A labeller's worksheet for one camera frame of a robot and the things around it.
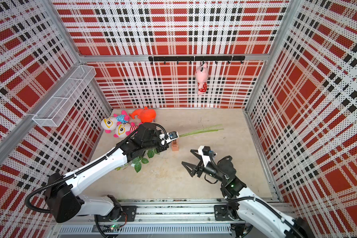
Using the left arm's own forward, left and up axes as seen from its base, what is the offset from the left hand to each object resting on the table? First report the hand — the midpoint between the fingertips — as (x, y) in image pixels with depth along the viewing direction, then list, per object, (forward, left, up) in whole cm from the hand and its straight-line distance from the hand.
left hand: (172, 136), depth 78 cm
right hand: (-11, -9, 0) cm, 15 cm away
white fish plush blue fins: (+21, +48, -15) cm, 55 cm away
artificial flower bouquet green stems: (-13, +17, -2) cm, 21 cm away
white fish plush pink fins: (+15, +35, -14) cm, 41 cm away
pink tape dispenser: (+2, 0, -13) cm, 13 cm away
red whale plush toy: (+29, +23, -14) cm, 39 cm away
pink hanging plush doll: (+37, -17, +14) cm, 43 cm away
